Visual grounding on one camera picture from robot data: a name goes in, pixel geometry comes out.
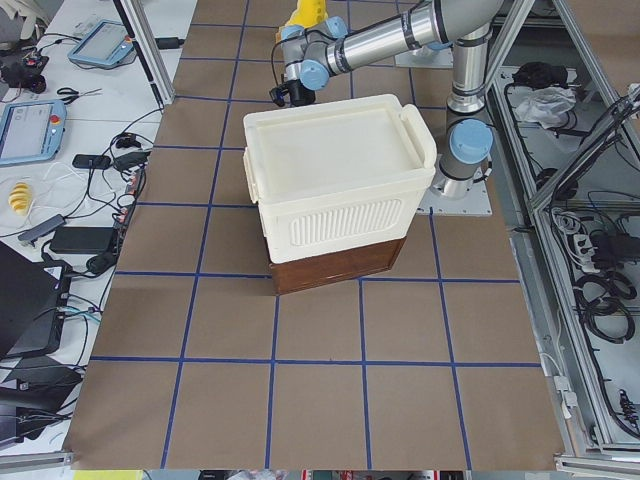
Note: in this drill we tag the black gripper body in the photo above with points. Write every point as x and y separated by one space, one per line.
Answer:
299 93

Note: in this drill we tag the blue teach pendant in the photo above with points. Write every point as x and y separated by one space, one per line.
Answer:
32 131
106 46

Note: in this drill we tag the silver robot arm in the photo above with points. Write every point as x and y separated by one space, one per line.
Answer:
325 48

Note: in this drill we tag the black power adapter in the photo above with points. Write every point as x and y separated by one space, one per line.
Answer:
81 240

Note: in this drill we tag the aluminium frame rack right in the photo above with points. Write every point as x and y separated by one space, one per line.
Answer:
575 190

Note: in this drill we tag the dark wooden drawer cabinet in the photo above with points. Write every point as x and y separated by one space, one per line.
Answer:
330 268

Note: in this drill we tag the black scissors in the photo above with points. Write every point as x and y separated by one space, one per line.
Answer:
69 95

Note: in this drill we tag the aluminium frame post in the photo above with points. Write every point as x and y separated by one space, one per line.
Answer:
134 19

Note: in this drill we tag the black cloth bundle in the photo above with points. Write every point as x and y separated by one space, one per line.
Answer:
540 75

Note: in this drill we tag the yellow toy on desk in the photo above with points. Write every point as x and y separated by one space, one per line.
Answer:
20 198

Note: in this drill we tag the yellow plush dinosaur toy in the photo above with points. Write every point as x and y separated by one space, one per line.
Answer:
306 14

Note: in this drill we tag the blue teach pendant near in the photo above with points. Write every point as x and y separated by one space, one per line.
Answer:
32 131

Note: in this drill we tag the black laptop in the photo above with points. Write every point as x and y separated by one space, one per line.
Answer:
32 294

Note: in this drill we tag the white crumpled cloth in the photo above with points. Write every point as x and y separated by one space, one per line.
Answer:
549 107

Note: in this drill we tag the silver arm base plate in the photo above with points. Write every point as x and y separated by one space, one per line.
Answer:
448 197

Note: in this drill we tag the cream plastic storage box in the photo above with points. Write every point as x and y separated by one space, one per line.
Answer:
336 176

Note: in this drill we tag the blue teach pendant far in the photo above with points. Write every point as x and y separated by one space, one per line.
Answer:
106 46

